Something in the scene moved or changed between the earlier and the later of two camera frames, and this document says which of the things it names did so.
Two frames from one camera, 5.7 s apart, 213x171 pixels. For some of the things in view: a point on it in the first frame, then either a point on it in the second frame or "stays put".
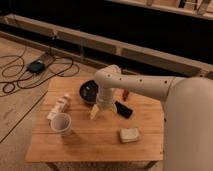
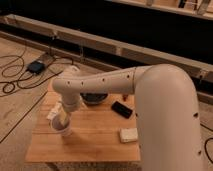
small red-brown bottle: x=125 y=94 stays put
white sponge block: x=129 y=135 stays put
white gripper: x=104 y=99 -> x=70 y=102
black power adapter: x=37 y=66 stays put
